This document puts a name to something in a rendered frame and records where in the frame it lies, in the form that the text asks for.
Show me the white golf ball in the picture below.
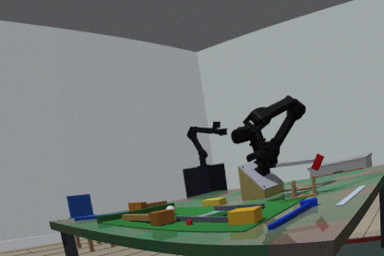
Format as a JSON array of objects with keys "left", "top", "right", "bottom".
[{"left": 166, "top": 205, "right": 175, "bottom": 213}]

